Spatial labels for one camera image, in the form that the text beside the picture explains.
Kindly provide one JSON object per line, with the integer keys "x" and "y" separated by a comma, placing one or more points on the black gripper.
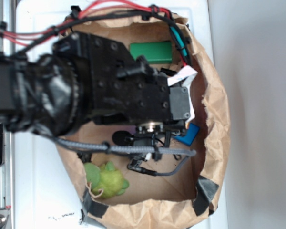
{"x": 128, "y": 91}

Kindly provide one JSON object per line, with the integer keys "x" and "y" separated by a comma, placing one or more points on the blue rectangular block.
{"x": 191, "y": 134}

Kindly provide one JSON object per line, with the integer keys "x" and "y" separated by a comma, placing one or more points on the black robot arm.
{"x": 89, "y": 78}

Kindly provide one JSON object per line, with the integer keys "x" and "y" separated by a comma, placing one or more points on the green rectangular block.
{"x": 154, "y": 52}

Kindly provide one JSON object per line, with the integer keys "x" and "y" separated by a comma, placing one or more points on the brown paper bag tray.
{"x": 173, "y": 202}

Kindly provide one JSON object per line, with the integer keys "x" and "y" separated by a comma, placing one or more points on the green plush toy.
{"x": 105, "y": 181}

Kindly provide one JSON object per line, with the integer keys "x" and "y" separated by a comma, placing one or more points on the aluminium frame rail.
{"x": 7, "y": 221}

